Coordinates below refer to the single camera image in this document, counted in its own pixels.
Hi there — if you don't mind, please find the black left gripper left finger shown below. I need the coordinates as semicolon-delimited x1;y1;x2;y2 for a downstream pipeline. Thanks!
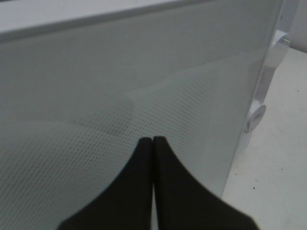
59;138;153;230

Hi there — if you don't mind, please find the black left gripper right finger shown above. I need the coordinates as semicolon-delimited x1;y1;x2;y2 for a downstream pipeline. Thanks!
153;137;258;230

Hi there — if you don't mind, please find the white timer knob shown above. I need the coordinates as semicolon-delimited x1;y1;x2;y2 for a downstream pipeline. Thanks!
244;100;266;134

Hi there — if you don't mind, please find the white microwave door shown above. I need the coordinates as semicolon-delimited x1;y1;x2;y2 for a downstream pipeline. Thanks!
0;0;285;230

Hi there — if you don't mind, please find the upper white power knob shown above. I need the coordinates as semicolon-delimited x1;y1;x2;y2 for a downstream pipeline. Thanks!
265;30;291;69

